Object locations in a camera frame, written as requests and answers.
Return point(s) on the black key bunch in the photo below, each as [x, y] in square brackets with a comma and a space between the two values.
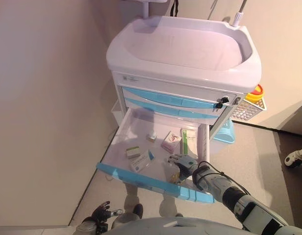
[222, 101]

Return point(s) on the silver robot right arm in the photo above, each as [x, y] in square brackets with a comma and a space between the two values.
[229, 193]

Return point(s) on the small green white box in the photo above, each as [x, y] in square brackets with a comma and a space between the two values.
[132, 152]

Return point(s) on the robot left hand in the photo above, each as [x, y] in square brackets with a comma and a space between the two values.
[99, 215]

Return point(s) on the robot left leg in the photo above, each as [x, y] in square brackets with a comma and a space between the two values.
[133, 203]

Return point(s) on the white side bin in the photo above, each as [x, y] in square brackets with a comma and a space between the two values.
[115, 111]

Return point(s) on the white raised side shelf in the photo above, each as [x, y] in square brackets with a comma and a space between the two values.
[145, 7]

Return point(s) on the white blue medicine box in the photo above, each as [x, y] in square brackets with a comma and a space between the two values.
[142, 162]

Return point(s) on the pink medicine box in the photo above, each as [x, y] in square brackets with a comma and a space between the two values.
[171, 142]

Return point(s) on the yellow sharps container red lid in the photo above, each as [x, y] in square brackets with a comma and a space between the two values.
[255, 95]

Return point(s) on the waste bin with blue lid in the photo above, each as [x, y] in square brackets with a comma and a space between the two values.
[223, 134]

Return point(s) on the metal IV pole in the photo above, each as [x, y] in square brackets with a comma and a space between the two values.
[238, 14]

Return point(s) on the clear bottle yellow capsules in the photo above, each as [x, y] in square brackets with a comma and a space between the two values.
[170, 169]

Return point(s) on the grey robot torso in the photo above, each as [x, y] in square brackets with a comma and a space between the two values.
[190, 227]

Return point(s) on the white plastic cart top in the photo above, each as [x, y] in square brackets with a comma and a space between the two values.
[180, 46]

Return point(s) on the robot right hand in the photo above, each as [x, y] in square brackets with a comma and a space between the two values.
[186, 164]

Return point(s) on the white bed caster wheel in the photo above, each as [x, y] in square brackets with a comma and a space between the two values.
[292, 161]

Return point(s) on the long green white box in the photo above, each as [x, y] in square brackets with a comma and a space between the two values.
[187, 144]

